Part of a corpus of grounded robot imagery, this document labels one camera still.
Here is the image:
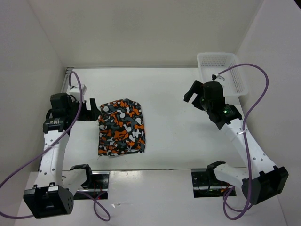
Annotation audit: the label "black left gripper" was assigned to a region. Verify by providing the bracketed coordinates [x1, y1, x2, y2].
[66, 96, 101, 121]

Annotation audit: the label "orange camouflage shorts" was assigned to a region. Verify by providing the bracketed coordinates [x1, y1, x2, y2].
[98, 98, 146, 157]

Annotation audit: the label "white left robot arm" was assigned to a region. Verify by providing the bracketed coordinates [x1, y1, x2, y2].
[23, 93, 101, 219]

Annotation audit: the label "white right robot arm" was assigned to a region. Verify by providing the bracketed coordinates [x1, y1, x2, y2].
[184, 81, 289, 205]

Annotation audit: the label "white perforated plastic basket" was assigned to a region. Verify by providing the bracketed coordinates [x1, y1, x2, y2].
[197, 52, 248, 97]

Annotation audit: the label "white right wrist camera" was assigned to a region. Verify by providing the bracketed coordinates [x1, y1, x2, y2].
[211, 74, 225, 83]

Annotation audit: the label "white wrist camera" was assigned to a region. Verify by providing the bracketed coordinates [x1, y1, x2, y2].
[67, 84, 87, 102]
[211, 74, 225, 83]

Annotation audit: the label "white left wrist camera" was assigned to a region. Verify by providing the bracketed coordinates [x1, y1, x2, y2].
[67, 84, 87, 102]

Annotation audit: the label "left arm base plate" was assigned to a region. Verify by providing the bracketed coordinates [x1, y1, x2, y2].
[73, 171, 110, 200]

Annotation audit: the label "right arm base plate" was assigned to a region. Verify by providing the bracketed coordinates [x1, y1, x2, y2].
[191, 170, 232, 198]

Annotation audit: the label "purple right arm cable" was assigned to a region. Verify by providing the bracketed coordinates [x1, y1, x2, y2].
[211, 63, 269, 220]

